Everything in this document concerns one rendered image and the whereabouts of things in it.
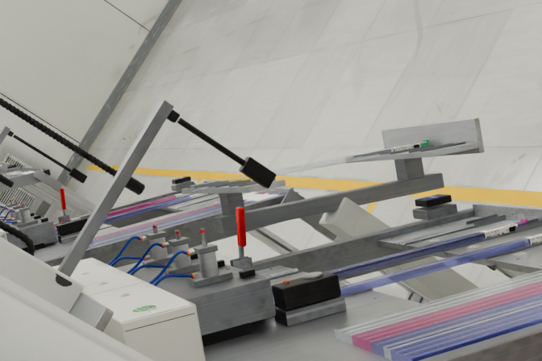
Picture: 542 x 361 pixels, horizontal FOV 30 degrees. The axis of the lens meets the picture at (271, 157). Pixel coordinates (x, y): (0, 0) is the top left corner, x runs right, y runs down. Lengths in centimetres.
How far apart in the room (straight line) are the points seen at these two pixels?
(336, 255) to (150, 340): 66
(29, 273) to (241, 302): 36
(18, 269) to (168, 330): 20
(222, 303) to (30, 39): 792
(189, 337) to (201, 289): 18
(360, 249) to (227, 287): 51
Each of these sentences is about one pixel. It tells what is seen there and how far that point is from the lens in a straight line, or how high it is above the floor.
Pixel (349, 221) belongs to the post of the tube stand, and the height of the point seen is 81.
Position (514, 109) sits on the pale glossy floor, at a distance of 340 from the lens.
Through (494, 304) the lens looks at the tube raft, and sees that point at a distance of 114.
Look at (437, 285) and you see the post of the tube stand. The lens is 203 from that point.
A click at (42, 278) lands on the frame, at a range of 92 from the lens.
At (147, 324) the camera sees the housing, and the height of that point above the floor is 129.
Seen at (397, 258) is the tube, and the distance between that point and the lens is 148.
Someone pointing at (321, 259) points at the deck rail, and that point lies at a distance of 164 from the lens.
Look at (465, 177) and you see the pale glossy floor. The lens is 338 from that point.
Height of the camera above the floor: 162
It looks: 19 degrees down
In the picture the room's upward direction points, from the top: 56 degrees counter-clockwise
